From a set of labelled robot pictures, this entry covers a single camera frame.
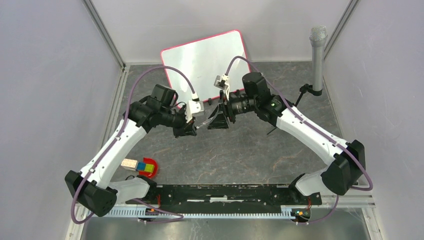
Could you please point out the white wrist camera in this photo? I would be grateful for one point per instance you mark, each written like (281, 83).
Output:
(223, 82)
(193, 109)

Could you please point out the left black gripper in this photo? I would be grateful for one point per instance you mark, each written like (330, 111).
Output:
(185, 129)

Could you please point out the red bowl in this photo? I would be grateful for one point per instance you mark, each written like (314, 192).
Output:
(151, 161)

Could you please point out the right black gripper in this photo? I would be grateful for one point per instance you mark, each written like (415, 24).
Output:
(220, 121)

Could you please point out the pink framed whiteboard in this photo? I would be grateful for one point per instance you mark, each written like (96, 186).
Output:
(202, 60)

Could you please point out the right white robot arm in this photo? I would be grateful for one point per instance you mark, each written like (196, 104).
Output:
(345, 161)

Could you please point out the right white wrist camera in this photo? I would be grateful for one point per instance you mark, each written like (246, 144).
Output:
(223, 82)

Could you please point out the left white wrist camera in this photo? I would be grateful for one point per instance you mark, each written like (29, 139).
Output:
(193, 109)

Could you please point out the cream lego brick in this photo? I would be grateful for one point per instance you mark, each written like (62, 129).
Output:
(129, 164)

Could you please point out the colourful block toy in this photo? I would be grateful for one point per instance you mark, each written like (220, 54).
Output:
(145, 168)

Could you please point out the whiteboard marker pen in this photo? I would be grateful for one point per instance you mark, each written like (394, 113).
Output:
(205, 123)

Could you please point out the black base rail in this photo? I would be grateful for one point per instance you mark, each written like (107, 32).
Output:
(227, 198)

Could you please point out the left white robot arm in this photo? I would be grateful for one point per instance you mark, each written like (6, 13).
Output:
(92, 186)

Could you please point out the silver microphone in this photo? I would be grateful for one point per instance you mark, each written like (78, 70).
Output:
(318, 38)

